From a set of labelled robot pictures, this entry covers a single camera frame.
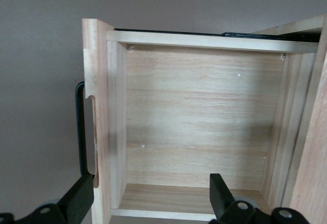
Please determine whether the black metal drawer handle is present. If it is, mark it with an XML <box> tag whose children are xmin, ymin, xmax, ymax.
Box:
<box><xmin>75</xmin><ymin>80</ymin><xmax>95</xmax><ymax>177</ymax></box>

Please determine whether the light wooden drawer cabinet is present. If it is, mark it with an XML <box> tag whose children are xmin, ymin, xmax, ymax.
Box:
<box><xmin>251</xmin><ymin>13</ymin><xmax>327</xmax><ymax>224</ymax></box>

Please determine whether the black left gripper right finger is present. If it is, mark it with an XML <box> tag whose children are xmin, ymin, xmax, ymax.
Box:
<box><xmin>209</xmin><ymin>173</ymin><xmax>271</xmax><ymax>224</ymax></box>

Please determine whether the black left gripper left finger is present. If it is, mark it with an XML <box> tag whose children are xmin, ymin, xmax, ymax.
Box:
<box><xmin>32</xmin><ymin>174</ymin><xmax>95</xmax><ymax>224</ymax></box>

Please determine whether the black metal drawer slide rail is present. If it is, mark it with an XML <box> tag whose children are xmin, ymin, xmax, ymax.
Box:
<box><xmin>113</xmin><ymin>28</ymin><xmax>321</xmax><ymax>42</ymax></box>

